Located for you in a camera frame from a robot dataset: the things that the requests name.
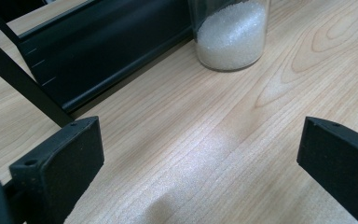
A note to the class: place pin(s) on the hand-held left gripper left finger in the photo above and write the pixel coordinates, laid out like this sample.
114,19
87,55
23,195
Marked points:
59,168

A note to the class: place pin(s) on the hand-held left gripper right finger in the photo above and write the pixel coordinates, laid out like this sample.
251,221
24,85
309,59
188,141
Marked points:
341,161

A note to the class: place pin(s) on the black metal rack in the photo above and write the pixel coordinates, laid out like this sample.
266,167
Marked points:
102,49

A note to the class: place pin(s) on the glass jar of white granules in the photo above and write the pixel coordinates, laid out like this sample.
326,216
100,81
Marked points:
231,40

